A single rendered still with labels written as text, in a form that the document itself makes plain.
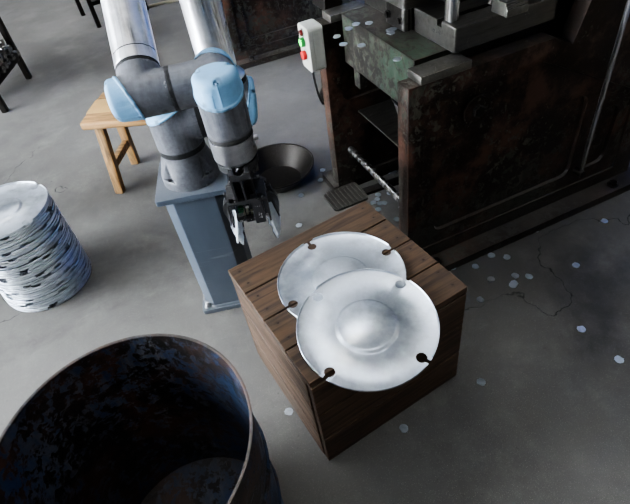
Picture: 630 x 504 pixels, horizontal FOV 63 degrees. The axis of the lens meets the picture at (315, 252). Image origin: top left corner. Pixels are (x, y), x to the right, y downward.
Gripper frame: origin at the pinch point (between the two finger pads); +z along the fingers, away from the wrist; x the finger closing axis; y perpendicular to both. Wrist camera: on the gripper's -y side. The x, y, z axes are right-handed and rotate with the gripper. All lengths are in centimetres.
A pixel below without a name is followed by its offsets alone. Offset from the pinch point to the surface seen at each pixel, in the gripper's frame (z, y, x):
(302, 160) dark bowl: 49, -95, 16
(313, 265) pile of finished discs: 17.3, -5.0, 9.8
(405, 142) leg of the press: 5.3, -29.2, 38.9
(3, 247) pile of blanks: 24, -44, -77
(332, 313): 16.3, 10.9, 11.4
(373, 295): 16.2, 8.4, 20.7
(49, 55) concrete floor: 51, -272, -124
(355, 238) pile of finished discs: 17.3, -11.1, 21.1
